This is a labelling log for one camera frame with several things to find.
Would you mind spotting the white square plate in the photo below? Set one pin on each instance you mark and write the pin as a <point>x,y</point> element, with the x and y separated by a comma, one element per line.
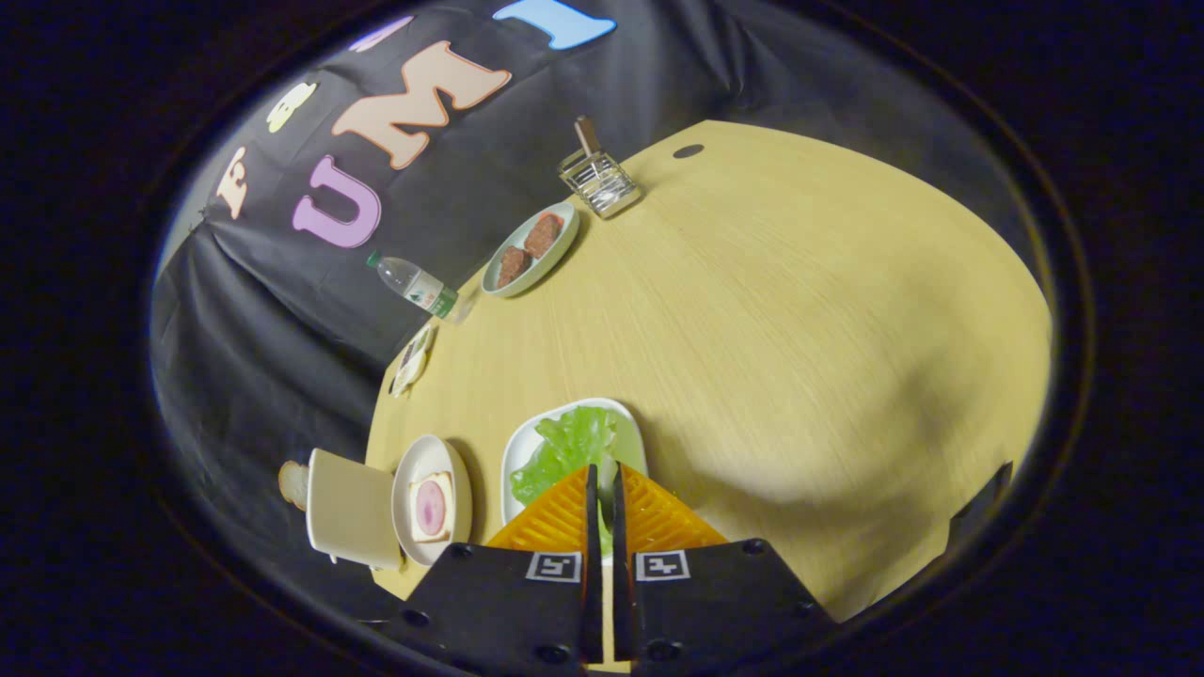
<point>630,432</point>

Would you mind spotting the small white dish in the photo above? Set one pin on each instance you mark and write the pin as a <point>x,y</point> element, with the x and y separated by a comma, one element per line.
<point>412,362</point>

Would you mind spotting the clear plastic water bottle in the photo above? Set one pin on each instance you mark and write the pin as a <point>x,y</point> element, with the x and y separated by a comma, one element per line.
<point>419,285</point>

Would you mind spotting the brown meat patty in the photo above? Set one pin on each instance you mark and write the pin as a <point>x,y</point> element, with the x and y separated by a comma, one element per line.
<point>544,235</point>
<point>513,267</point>

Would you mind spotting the beige toaster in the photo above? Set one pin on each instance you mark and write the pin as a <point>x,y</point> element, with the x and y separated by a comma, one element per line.
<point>350,508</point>

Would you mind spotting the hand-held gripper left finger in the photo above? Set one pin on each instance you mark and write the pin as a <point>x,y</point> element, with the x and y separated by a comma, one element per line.
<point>593,527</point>

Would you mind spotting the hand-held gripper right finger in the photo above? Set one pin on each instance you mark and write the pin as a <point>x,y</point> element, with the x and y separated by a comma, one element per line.
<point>619,527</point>

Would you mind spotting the white bread slice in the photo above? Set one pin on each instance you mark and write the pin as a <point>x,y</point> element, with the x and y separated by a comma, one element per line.
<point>415,527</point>

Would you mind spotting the pink ham slice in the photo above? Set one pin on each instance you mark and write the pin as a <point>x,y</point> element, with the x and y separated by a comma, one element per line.
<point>431,508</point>

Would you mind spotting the toasted bread slice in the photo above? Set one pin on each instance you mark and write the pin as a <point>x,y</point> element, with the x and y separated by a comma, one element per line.
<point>293,484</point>

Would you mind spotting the green lettuce leaf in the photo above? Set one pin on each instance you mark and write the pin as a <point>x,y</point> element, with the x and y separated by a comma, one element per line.
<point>564,451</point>

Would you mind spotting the round white plate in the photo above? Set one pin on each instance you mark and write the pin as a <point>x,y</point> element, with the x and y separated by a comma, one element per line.
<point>431,453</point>

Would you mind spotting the black backdrop cloth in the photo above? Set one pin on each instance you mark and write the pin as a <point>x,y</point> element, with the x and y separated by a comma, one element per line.
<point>282,376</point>

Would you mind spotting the pale green oval plate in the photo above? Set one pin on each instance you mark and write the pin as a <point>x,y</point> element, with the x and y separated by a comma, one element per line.
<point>555,252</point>

